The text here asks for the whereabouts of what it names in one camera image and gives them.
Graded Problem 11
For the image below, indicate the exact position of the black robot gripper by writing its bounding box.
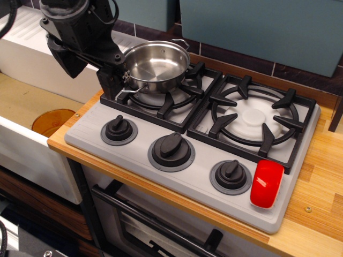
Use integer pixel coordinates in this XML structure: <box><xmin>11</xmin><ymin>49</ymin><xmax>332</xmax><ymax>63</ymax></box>
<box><xmin>40</xmin><ymin>1</ymin><xmax>126</xmax><ymax>99</ymax></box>

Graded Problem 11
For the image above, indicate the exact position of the stainless steel pot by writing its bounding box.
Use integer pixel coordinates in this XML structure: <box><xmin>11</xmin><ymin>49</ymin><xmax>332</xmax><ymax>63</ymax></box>
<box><xmin>122</xmin><ymin>39</ymin><xmax>190</xmax><ymax>94</ymax></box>

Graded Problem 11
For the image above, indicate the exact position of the white toy sink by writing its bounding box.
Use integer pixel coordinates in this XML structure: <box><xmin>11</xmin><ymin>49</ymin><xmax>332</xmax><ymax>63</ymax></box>
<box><xmin>0</xmin><ymin>5</ymin><xmax>151</xmax><ymax>206</ymax></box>

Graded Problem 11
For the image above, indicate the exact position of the black left stove knob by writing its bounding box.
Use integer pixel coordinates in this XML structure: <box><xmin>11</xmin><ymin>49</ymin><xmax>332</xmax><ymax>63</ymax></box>
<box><xmin>101</xmin><ymin>115</ymin><xmax>138</xmax><ymax>146</ymax></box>

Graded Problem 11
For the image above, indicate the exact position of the black stove knob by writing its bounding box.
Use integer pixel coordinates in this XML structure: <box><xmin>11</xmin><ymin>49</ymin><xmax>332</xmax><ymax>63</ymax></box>
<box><xmin>101</xmin><ymin>115</ymin><xmax>138</xmax><ymax>146</ymax></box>
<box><xmin>210</xmin><ymin>160</ymin><xmax>252</xmax><ymax>195</ymax></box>
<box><xmin>147</xmin><ymin>132</ymin><xmax>196</xmax><ymax>172</ymax></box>

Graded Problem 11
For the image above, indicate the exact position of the orange plastic plate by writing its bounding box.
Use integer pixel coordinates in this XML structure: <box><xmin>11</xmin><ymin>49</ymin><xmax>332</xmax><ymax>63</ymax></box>
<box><xmin>32</xmin><ymin>109</ymin><xmax>75</xmax><ymax>138</ymax></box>

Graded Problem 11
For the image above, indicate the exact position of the black left burner grate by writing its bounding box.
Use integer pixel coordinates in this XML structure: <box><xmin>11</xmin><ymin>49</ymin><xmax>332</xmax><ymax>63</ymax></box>
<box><xmin>100</xmin><ymin>62</ymin><xmax>222</xmax><ymax>133</ymax></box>

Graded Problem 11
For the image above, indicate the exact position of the black burner grate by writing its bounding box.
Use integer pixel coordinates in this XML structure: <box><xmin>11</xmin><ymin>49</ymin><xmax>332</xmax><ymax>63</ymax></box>
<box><xmin>100</xmin><ymin>62</ymin><xmax>222</xmax><ymax>133</ymax></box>
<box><xmin>187</xmin><ymin>74</ymin><xmax>321</xmax><ymax>174</ymax></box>

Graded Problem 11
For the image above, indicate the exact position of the black middle stove knob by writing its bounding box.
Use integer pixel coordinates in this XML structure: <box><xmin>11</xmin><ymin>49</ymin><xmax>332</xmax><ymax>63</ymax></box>
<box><xmin>147</xmin><ymin>132</ymin><xmax>196</xmax><ymax>172</ymax></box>

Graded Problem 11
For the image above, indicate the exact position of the toy oven door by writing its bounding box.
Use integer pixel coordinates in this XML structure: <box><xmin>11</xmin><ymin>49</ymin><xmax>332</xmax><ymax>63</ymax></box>
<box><xmin>90</xmin><ymin>179</ymin><xmax>231</xmax><ymax>257</ymax></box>

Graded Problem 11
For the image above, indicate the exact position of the white right burner disc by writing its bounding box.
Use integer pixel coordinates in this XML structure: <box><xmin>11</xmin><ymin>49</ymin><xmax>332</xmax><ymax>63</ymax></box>
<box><xmin>224</xmin><ymin>97</ymin><xmax>283</xmax><ymax>141</ymax></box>

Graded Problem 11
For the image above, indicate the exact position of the black right stove knob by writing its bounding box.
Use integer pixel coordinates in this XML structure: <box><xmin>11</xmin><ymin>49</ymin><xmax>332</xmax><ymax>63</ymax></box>
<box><xmin>210</xmin><ymin>160</ymin><xmax>252</xmax><ymax>195</ymax></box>

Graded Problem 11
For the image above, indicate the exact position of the black right burner grate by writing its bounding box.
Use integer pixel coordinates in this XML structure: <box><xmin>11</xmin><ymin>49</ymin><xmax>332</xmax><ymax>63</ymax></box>
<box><xmin>187</xmin><ymin>74</ymin><xmax>321</xmax><ymax>174</ymax></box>

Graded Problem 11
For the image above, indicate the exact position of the grey toy stove top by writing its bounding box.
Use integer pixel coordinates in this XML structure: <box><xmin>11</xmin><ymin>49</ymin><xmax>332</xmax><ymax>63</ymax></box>
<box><xmin>64</xmin><ymin>62</ymin><xmax>322</xmax><ymax>235</ymax></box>

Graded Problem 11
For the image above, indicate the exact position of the red and white sponge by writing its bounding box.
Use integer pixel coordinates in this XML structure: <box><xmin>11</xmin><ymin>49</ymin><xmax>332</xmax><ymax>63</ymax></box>
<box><xmin>250</xmin><ymin>160</ymin><xmax>285</xmax><ymax>209</ymax></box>

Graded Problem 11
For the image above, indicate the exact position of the black braided cable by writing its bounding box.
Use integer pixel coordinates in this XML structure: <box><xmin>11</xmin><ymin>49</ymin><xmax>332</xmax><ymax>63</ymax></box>
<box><xmin>0</xmin><ymin>221</ymin><xmax>8</xmax><ymax>257</ymax></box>

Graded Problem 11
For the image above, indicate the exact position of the teal wall cabinet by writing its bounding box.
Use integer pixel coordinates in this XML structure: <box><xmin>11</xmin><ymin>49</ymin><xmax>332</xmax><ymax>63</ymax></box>
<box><xmin>117</xmin><ymin>1</ymin><xmax>342</xmax><ymax>77</ymax></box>

